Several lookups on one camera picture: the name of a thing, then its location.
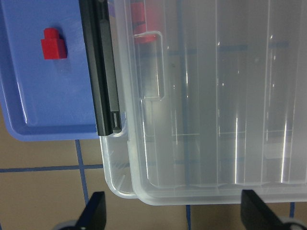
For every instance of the red block from tray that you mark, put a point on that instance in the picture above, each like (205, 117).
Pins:
(53, 46)

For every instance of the black box latch handle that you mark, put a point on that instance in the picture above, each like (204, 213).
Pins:
(99, 51)

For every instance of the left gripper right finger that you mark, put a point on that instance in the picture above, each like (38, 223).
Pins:
(256, 215)

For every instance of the blue plastic tray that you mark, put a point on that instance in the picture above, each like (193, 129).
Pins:
(44, 99)

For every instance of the red block middle left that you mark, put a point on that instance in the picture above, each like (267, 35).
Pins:
(137, 13)

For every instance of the clear plastic storage box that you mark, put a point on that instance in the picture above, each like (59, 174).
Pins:
(117, 167)

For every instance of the clear plastic box lid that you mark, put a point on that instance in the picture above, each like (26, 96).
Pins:
(216, 103)

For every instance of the red block lower left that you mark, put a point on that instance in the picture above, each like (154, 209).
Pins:
(141, 36)

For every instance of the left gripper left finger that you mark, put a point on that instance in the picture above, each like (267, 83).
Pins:
(93, 216)

